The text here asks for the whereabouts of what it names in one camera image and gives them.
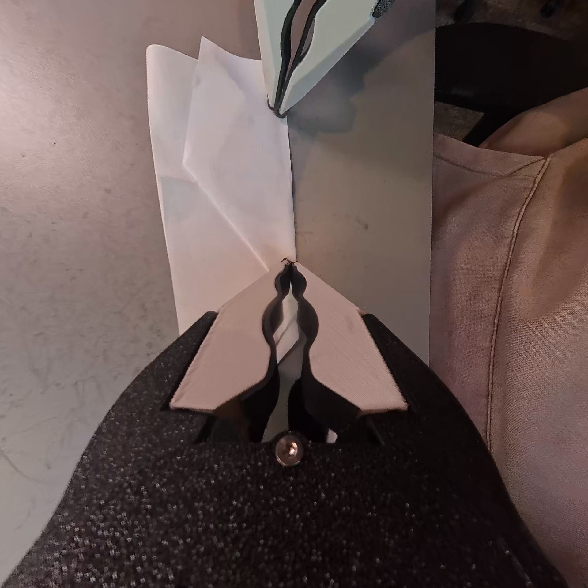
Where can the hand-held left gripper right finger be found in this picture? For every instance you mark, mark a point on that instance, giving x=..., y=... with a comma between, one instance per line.
x=349, y=363

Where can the white paper sheet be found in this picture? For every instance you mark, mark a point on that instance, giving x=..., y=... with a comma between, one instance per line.
x=229, y=160

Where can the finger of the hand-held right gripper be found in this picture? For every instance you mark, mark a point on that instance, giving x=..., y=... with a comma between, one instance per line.
x=271, y=41
x=335, y=36

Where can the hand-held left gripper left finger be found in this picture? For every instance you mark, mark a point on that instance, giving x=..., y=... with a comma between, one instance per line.
x=229, y=363

